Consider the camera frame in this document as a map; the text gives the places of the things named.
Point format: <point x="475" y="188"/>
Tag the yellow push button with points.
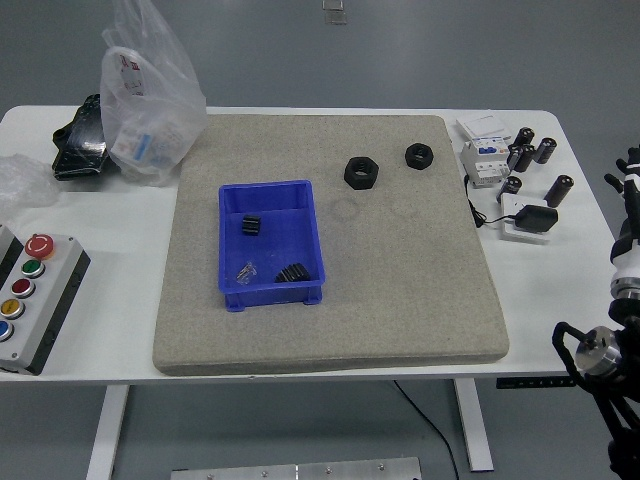
<point x="10" y="308"/>

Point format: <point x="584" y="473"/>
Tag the grey push-button control box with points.
<point x="50" y="310"/>

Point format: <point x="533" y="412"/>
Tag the clear plastic bag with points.
<point x="150" y="100"/>

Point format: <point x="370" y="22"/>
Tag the white carton with red print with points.
<point x="127" y="70"/>

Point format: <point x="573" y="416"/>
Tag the white blue carton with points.
<point x="131" y="145"/>

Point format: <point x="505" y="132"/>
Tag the blue plastic box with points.
<point x="280" y="240"/>

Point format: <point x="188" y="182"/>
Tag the black table height controller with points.
<point x="535" y="383"/>

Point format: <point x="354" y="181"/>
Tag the black power adapter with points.
<point x="537" y="218"/>

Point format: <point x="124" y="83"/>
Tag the small black hex nut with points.
<point x="420" y="156"/>

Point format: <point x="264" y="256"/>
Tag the white wall switch plate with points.
<point x="480" y="125"/>

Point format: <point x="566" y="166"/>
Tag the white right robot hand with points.
<point x="629" y="255"/>

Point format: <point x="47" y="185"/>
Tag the grey-brown mat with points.
<point x="400" y="300"/>

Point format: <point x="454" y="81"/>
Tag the red push button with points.
<point x="22" y="287"/>

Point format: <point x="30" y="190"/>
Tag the green push button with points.
<point x="32" y="267"/>

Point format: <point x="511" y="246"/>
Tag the white circuit breaker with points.
<point x="482" y="162"/>

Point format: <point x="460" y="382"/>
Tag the crumpled clear plastic wrap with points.
<point x="22" y="182"/>

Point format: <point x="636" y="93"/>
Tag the white table leg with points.
<point x="107" y="430"/>
<point x="475" y="435"/>

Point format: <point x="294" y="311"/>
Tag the small black gear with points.
<point x="251" y="225"/>

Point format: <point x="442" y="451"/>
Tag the clear floor marker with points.
<point x="333" y="4"/>

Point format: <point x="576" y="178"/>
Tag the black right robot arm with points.
<point x="595" y="350"/>

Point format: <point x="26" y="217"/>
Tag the black cylindrical capacitor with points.
<point x="559" y="190"/>
<point x="513" y="156"/>
<point x="525" y="137"/>
<point x="546" y="150"/>
<point x="511" y="186"/>
<point x="526" y="159"/>

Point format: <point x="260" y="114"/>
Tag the blue push button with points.
<point x="4" y="330"/>

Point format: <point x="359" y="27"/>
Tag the clear bag of screws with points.
<point x="246" y="272"/>

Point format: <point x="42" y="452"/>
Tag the red emergency stop button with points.
<point x="39" y="246"/>

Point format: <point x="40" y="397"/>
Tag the silver metal plate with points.
<point x="295" y="470"/>

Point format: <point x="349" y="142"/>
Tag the large black gear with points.
<point x="292" y="274"/>

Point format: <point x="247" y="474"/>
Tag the grey enclosure box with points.
<point x="7" y="250"/>

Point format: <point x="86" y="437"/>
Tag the black wrapped device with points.
<point x="80" y="145"/>

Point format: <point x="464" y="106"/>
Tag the large black hex nut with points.
<point x="361" y="173"/>

